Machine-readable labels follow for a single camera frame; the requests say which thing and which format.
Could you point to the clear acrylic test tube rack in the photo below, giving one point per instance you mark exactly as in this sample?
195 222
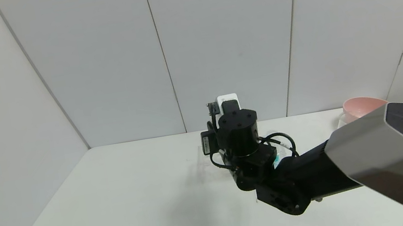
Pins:
200 160

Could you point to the pink bowl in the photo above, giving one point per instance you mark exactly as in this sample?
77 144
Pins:
360 107

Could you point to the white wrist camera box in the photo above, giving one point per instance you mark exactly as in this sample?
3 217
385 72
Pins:
227 99

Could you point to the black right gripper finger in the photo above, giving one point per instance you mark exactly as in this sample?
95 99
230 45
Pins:
208 142

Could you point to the clear glass beaker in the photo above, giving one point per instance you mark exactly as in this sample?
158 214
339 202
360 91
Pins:
341 121

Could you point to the test tube with blue pigment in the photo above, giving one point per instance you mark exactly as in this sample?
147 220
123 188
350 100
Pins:
276 162

